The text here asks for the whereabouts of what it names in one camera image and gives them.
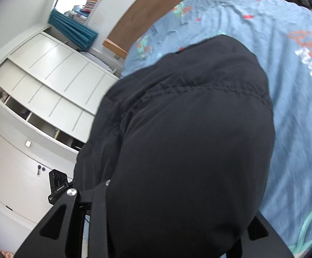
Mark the teal curtain left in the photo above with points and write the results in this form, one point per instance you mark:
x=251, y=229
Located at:
x=76, y=32

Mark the black puffer coat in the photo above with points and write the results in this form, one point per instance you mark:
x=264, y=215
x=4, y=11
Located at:
x=185, y=146

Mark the white wardrobe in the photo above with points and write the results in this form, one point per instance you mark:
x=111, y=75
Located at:
x=49, y=94

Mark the blue dinosaur bed cover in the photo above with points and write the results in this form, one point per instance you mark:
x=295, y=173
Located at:
x=279, y=33

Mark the wooden headboard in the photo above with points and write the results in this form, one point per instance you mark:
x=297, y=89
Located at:
x=135, y=22

